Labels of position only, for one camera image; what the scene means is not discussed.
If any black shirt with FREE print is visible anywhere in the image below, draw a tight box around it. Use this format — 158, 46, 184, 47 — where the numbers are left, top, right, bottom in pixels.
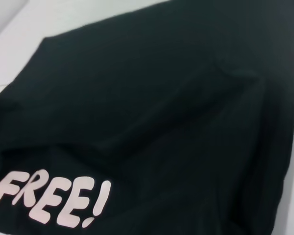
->
0, 0, 294, 235

